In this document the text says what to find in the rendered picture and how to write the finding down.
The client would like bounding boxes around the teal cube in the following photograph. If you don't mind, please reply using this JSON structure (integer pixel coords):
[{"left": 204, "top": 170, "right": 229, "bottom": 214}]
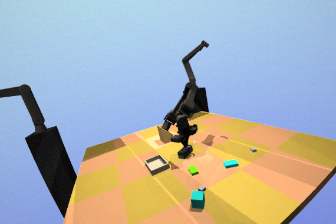
[{"left": 190, "top": 190, "right": 205, "bottom": 209}]

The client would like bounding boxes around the cyan flat block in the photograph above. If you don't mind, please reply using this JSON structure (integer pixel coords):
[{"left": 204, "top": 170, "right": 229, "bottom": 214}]
[{"left": 223, "top": 160, "right": 239, "bottom": 169}]

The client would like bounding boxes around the green rectangular block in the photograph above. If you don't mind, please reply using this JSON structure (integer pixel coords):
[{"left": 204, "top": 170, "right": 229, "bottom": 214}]
[{"left": 188, "top": 165, "right": 199, "bottom": 176}]

